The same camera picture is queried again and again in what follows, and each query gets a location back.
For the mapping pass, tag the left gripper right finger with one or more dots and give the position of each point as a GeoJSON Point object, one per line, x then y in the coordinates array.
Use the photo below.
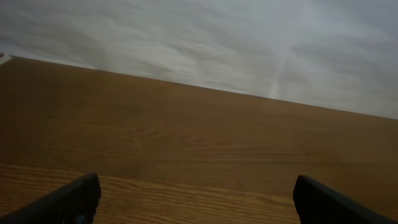
{"type": "Point", "coordinates": [323, 205]}

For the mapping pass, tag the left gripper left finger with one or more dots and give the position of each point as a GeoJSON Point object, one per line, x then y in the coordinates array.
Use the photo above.
{"type": "Point", "coordinates": [62, 205]}

